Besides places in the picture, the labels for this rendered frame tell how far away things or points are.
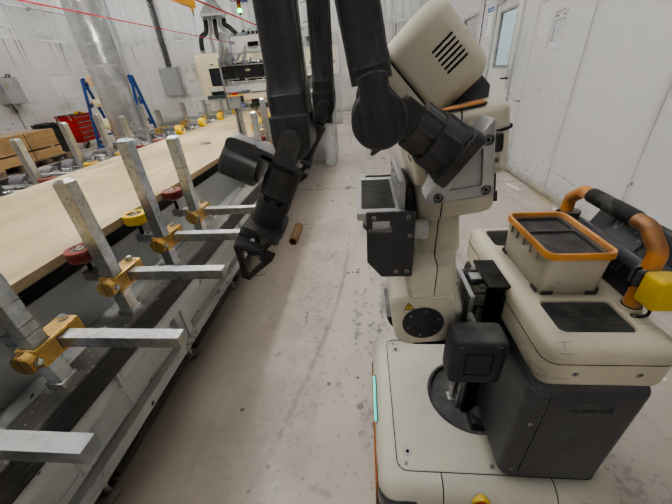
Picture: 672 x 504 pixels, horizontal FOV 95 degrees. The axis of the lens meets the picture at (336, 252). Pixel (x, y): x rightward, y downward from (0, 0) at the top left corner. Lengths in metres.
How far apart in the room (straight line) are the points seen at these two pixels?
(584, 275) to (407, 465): 0.71
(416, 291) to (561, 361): 0.31
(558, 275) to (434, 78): 0.51
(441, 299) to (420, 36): 0.54
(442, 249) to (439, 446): 0.65
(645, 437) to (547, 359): 1.08
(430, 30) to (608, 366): 0.70
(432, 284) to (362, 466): 0.87
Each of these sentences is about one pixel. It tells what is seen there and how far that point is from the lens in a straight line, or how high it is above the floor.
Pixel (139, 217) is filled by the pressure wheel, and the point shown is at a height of 0.90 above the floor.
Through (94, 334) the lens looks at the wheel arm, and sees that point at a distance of 0.91.
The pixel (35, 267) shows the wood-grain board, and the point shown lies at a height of 0.90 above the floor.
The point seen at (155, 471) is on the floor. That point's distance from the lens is 1.64.
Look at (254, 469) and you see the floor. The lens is 1.49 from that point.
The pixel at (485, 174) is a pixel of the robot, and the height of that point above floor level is 1.15.
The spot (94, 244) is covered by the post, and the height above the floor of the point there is 0.95.
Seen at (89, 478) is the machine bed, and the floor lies 0.17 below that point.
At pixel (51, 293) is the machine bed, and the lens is 1.24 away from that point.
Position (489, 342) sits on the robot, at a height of 0.75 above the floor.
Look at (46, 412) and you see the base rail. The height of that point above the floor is 0.70.
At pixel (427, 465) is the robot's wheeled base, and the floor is 0.28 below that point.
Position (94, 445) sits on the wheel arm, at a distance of 0.65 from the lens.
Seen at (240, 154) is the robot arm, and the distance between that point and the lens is 0.52.
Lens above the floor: 1.30
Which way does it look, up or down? 30 degrees down
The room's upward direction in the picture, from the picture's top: 4 degrees counter-clockwise
